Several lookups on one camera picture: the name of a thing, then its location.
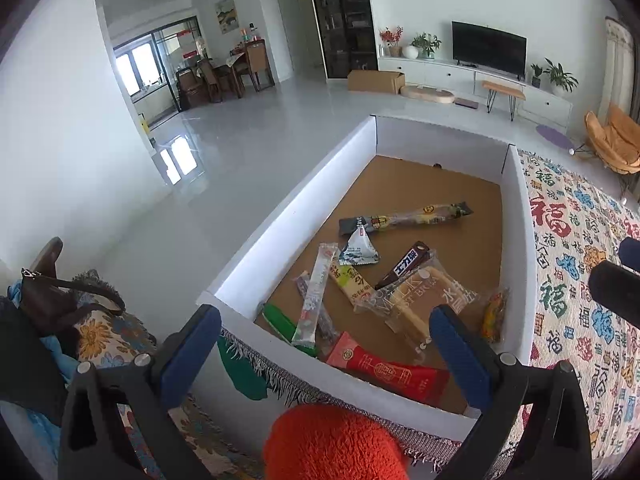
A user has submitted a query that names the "brown leather bag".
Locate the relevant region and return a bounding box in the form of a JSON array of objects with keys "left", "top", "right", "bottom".
[{"left": 20, "top": 237, "right": 126, "bottom": 336}]

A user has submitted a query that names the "beige snack bar packet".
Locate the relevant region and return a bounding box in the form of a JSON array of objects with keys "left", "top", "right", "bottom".
[{"left": 327, "top": 264, "right": 374, "bottom": 307}]

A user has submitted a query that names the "red snack packet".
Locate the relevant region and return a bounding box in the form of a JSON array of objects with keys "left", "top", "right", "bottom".
[{"left": 325, "top": 331, "right": 451, "bottom": 407}]

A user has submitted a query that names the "red flower arrangement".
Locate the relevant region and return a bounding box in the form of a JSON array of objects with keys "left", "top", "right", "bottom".
[{"left": 378, "top": 26, "right": 404, "bottom": 57}]

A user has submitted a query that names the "brown cardboard box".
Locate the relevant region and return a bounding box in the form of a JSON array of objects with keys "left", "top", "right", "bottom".
[{"left": 347, "top": 69, "right": 406, "bottom": 96}]

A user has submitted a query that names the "flat wooden board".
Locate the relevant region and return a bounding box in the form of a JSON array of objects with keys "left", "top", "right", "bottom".
[{"left": 400, "top": 85, "right": 456, "bottom": 106}]

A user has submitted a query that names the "floral cloth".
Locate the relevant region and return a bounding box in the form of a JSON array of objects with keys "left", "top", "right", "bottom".
[{"left": 70, "top": 270, "right": 263, "bottom": 480}]

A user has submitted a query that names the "orange plush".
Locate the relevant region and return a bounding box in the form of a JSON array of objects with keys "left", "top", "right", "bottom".
[{"left": 262, "top": 402, "right": 408, "bottom": 480}]

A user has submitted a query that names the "purple round mat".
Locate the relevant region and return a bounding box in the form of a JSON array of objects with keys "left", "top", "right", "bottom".
[{"left": 536, "top": 125, "right": 571, "bottom": 150}]

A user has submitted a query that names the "black chocolate bar packet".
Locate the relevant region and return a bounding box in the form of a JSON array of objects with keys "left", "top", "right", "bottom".
[{"left": 375, "top": 241, "right": 432, "bottom": 291}]

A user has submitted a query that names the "dark glass cabinet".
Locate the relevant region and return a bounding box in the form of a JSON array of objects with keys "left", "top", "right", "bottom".
[{"left": 305, "top": 0, "right": 379, "bottom": 81}]

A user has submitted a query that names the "dark cloth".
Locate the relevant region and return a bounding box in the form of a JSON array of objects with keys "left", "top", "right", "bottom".
[{"left": 0, "top": 300, "right": 68, "bottom": 426}]

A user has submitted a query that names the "clear bread packet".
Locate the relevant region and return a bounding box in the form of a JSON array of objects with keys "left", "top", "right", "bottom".
[{"left": 354, "top": 259, "right": 479, "bottom": 357}]

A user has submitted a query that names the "small orange pastry packet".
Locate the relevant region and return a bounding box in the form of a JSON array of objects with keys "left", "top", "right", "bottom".
[{"left": 481, "top": 289, "right": 509, "bottom": 344}]

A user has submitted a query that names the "white television cabinet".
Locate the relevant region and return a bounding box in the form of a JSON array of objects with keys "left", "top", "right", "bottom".
[{"left": 377, "top": 56, "right": 573, "bottom": 128}]

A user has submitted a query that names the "large leafy potted plant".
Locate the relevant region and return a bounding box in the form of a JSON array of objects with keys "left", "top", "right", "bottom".
[{"left": 542, "top": 57, "right": 579, "bottom": 95}]

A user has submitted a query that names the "clear long snack packet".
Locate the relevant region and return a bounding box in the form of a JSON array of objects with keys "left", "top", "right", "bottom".
[{"left": 291, "top": 243, "right": 337, "bottom": 352}]

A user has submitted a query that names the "triangular grey snack packet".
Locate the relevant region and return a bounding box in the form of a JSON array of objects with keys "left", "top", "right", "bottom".
[{"left": 338, "top": 227, "right": 381, "bottom": 267}]

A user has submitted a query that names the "long dark snack packet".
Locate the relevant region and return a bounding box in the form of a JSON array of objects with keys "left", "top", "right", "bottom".
[{"left": 339, "top": 201, "right": 473, "bottom": 237}]

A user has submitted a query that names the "printed woven blanket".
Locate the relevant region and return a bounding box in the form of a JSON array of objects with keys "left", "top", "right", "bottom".
[{"left": 217, "top": 149, "right": 640, "bottom": 480}]

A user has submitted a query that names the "glass sliding door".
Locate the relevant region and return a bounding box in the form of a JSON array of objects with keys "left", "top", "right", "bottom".
[{"left": 112, "top": 15, "right": 206, "bottom": 128}]

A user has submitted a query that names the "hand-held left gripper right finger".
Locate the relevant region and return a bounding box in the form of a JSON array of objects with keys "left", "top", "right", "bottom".
[{"left": 429, "top": 302, "right": 593, "bottom": 480}]

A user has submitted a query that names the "wooden bench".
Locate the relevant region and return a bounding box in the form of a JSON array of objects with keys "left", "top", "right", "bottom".
[{"left": 481, "top": 80, "right": 527, "bottom": 122}]

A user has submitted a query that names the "black television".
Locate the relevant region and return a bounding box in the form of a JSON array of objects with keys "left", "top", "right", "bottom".
[{"left": 451, "top": 21, "right": 528, "bottom": 78}]

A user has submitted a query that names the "grey purple snack bar packet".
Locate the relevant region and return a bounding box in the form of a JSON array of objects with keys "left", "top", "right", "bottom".
[{"left": 294, "top": 271, "right": 342, "bottom": 347}]

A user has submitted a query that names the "orange lounge chair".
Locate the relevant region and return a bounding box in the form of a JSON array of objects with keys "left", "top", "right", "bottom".
[{"left": 575, "top": 104, "right": 640, "bottom": 196}]

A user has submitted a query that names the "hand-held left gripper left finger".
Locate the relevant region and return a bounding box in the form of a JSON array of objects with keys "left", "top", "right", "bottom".
[{"left": 57, "top": 302, "right": 222, "bottom": 480}]

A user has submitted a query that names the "white curtain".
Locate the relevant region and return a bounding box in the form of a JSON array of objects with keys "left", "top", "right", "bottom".
[{"left": 600, "top": 16, "right": 636, "bottom": 126}]

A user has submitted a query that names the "green potted plant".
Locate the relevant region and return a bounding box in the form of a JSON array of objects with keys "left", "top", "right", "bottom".
[{"left": 411, "top": 32, "right": 442, "bottom": 59}]

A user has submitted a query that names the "green sausage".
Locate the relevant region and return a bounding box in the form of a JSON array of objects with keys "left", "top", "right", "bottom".
[{"left": 261, "top": 304, "right": 319, "bottom": 359}]

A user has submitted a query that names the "framed wall painting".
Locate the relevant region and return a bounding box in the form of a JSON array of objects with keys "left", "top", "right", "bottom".
[{"left": 215, "top": 0, "right": 236, "bottom": 35}]

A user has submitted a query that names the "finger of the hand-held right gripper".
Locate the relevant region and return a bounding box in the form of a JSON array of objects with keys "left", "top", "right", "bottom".
[
  {"left": 589, "top": 260, "right": 640, "bottom": 322},
  {"left": 619, "top": 236, "right": 640, "bottom": 267}
]

